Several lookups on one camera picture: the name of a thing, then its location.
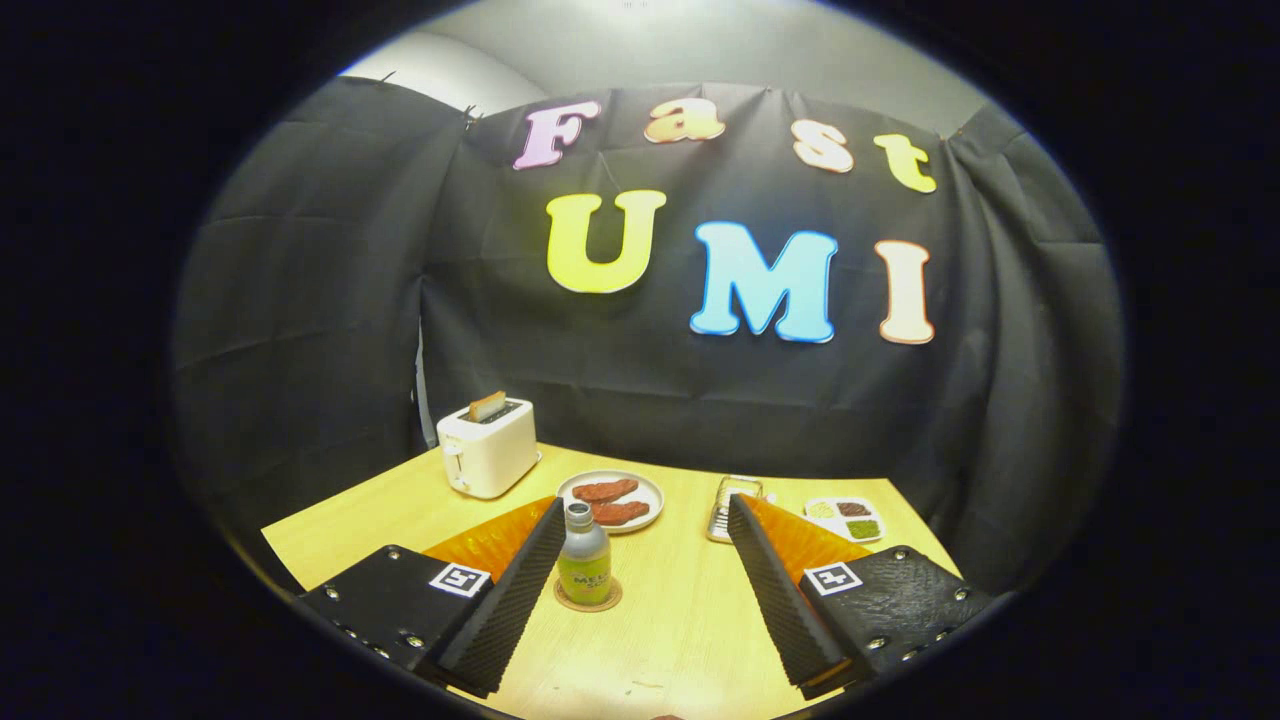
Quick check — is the black backdrop cloth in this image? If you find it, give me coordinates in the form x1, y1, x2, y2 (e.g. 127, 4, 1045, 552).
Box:
170, 75, 1126, 601

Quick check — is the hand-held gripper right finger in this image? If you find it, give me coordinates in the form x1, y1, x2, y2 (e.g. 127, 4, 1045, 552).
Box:
726, 493, 996, 701

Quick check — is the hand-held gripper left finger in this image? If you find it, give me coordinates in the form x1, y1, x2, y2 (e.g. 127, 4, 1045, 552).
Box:
298, 496, 567, 699

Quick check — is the white round plate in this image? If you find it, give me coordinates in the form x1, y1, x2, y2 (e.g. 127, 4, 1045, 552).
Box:
557, 470, 665, 535

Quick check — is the silver green juice bottle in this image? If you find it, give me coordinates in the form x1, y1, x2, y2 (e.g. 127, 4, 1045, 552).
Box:
557, 501, 612, 606

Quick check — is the wire mesh holder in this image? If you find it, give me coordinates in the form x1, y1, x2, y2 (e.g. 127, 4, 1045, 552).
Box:
706, 475, 764, 544

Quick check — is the round brown coaster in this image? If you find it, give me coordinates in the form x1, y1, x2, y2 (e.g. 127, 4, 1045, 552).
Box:
554, 577, 623, 613

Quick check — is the white divided sauce dish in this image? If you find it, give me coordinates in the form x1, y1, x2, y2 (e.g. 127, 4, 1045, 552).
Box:
803, 497, 885, 544

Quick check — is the white toaster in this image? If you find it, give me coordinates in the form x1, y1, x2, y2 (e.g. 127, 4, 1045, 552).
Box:
437, 397, 542, 500

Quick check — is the wooden table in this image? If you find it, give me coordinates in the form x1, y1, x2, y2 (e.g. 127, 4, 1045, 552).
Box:
260, 443, 961, 720

